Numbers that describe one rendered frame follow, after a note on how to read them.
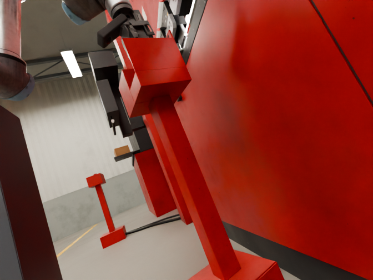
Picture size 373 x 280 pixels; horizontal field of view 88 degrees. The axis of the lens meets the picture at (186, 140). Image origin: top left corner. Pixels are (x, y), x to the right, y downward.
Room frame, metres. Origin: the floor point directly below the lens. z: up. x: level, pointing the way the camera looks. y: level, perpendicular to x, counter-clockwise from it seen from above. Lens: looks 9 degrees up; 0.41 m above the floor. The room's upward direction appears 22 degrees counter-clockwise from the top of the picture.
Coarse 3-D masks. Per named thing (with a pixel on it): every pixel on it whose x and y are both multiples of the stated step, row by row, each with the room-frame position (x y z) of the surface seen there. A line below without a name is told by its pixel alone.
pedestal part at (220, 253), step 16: (160, 96) 0.56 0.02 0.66; (160, 112) 0.55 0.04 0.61; (176, 112) 0.58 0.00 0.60; (160, 128) 0.57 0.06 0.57; (176, 128) 0.57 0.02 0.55; (176, 144) 0.56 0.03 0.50; (176, 160) 0.55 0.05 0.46; (192, 160) 0.57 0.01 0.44; (176, 176) 0.59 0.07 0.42; (192, 176) 0.56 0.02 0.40; (192, 192) 0.55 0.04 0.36; (208, 192) 0.57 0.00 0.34; (192, 208) 0.57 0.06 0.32; (208, 208) 0.56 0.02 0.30; (208, 224) 0.56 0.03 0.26; (208, 240) 0.55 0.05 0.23; (224, 240) 0.57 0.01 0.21; (208, 256) 0.58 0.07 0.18; (224, 256) 0.56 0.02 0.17; (224, 272) 0.55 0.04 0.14
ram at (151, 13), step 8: (136, 0) 1.37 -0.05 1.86; (144, 0) 1.20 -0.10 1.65; (152, 0) 1.08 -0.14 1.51; (136, 8) 1.45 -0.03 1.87; (144, 8) 1.27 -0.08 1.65; (152, 8) 1.13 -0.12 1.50; (160, 8) 1.02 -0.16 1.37; (152, 16) 1.19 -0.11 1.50; (160, 16) 1.06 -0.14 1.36; (152, 24) 1.25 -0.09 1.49; (160, 24) 1.11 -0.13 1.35
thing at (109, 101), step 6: (102, 84) 1.79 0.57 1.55; (108, 84) 1.81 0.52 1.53; (102, 90) 1.79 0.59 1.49; (108, 90) 1.81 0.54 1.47; (102, 96) 1.78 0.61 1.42; (108, 96) 1.80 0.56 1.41; (102, 102) 1.83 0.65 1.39; (108, 102) 1.79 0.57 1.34; (114, 102) 1.81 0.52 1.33; (108, 108) 1.79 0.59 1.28; (114, 108) 1.81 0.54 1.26; (108, 114) 1.83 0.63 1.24; (114, 114) 1.88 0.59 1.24; (108, 120) 1.96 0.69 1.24; (114, 120) 2.02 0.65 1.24
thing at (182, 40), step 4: (180, 24) 0.96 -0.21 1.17; (180, 28) 0.96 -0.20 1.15; (184, 28) 0.96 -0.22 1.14; (180, 32) 0.98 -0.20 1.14; (184, 32) 0.96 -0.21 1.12; (180, 36) 1.00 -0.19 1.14; (184, 36) 0.96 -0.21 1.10; (180, 40) 1.02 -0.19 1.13; (184, 40) 0.99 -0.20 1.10; (180, 44) 1.04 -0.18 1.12; (184, 44) 1.02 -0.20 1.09
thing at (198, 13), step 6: (198, 0) 0.51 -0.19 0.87; (204, 0) 0.49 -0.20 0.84; (198, 6) 0.52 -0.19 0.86; (204, 6) 0.50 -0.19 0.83; (198, 12) 0.53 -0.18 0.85; (198, 18) 0.55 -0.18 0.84; (192, 24) 0.59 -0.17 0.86; (198, 24) 0.56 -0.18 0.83; (192, 30) 0.60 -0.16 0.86; (192, 36) 0.62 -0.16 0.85; (186, 42) 0.67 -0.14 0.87; (192, 42) 0.64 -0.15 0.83; (186, 48) 0.69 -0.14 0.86; (186, 54) 0.71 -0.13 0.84; (186, 60) 0.73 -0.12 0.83
